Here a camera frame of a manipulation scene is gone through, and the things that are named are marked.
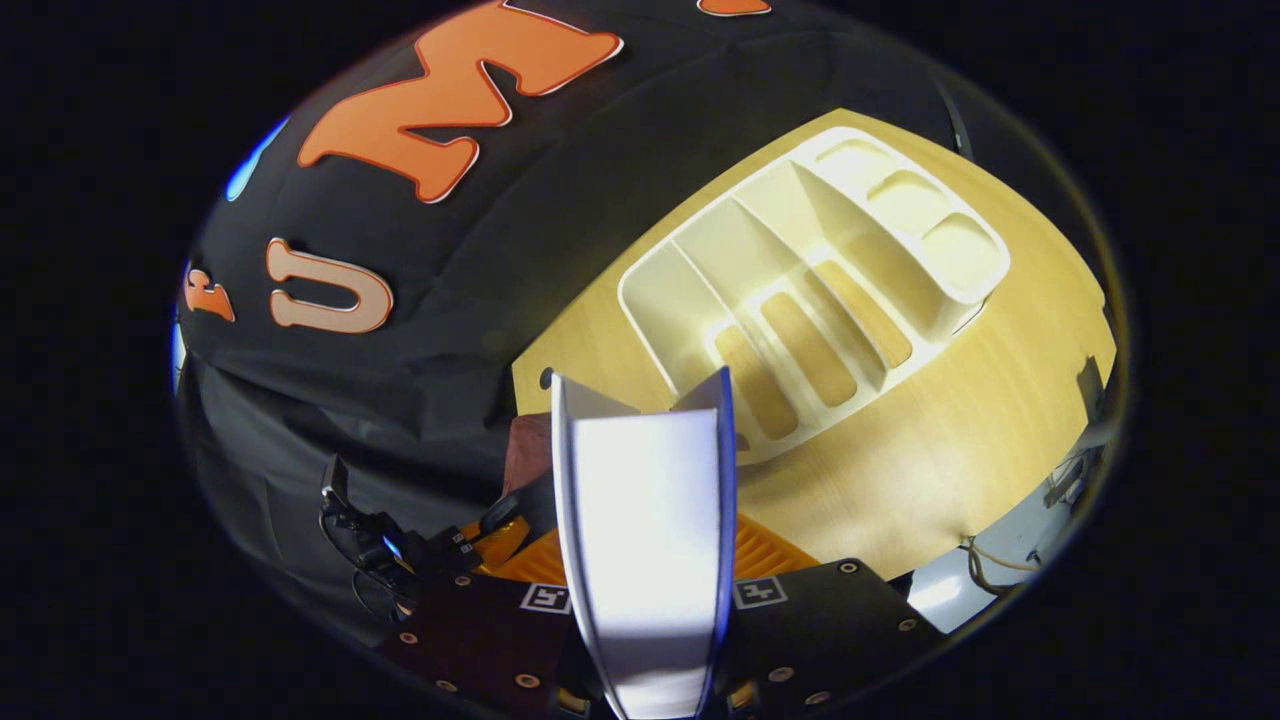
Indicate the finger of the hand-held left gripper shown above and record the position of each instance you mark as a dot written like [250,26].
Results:
[495,545]

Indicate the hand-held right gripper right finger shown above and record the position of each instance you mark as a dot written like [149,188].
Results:
[830,630]

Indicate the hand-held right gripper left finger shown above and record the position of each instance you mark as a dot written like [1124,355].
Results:
[480,640]

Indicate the maroon schoolbag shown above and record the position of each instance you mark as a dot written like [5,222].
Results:
[527,455]

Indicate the blue spine book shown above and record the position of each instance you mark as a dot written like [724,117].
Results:
[645,540]

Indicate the cream plastic bookshelf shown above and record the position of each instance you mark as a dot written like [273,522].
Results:
[700,260]

